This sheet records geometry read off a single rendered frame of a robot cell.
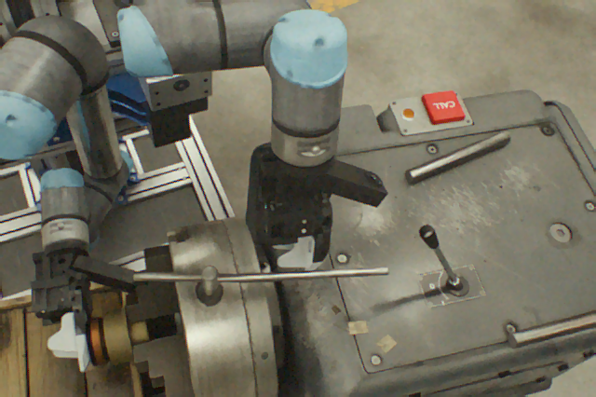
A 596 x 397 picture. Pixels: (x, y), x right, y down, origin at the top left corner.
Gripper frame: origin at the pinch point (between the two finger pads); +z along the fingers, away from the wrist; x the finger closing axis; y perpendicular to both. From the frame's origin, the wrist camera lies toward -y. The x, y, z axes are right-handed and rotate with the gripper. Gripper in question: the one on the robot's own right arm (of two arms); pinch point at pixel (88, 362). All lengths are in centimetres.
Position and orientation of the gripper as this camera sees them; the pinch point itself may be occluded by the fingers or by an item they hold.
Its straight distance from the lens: 105.3
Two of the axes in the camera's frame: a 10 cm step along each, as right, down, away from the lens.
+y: -9.7, 1.5, -2.0
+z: 2.3, 8.5, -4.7
